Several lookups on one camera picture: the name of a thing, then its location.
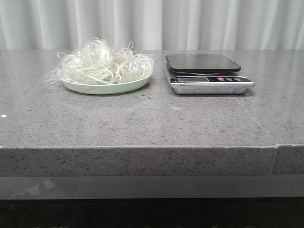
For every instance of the white vermicelli noodle bundle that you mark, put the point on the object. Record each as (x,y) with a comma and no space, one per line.
(96,62)

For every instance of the black silver kitchen scale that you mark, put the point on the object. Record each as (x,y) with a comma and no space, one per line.
(205,74)

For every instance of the light green round plate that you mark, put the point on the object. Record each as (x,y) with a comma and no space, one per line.
(106,89)

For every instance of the white pleated curtain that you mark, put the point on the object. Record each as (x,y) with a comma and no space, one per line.
(153,24)

